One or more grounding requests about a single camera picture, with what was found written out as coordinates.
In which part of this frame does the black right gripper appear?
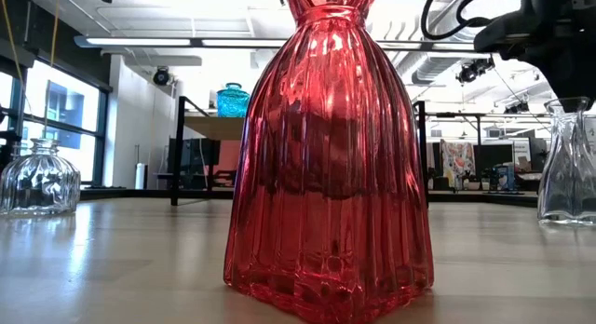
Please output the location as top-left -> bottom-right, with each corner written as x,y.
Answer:
523,0 -> 596,114

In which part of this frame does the clear tall twisted glass vase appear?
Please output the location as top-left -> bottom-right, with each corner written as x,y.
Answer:
537,96 -> 596,226

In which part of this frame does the large red ribbed glass vase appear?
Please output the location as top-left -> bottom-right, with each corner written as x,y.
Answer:
223,0 -> 435,324

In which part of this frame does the blue squat embossed glass vase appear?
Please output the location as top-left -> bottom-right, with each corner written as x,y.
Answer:
216,82 -> 251,119

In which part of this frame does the clear squat ribbed glass vase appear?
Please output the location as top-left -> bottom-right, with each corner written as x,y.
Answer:
0,138 -> 82,218

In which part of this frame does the small black ceiling spotlight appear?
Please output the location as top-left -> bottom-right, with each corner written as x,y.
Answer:
504,100 -> 531,115

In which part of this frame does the black ceiling track spotlight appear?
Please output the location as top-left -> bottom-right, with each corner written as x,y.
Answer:
455,56 -> 496,85

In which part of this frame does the black computer monitor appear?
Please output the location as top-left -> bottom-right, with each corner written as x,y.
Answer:
473,143 -> 515,174

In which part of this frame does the blue box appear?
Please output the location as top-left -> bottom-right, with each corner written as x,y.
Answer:
494,163 -> 516,193

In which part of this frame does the colourful patterned cloth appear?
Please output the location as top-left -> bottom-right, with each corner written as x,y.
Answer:
440,139 -> 476,191

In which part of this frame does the dark monitor screen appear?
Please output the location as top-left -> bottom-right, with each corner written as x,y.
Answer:
166,137 -> 222,176

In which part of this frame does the white cylinder bin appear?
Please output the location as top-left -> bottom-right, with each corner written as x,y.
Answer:
134,162 -> 149,191

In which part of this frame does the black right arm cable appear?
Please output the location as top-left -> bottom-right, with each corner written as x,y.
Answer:
421,0 -> 493,41

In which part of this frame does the silver ventilation duct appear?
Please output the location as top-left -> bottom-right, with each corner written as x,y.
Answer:
395,0 -> 518,86

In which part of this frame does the black ceiling camera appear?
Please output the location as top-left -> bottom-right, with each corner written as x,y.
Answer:
152,66 -> 171,87

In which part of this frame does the black table edge rail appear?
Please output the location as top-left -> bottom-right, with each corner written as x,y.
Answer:
78,187 -> 541,209

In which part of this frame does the dark window frame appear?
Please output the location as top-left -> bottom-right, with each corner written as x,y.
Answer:
0,53 -> 113,188

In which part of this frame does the yellow hanging cord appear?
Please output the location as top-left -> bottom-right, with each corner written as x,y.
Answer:
44,0 -> 61,129

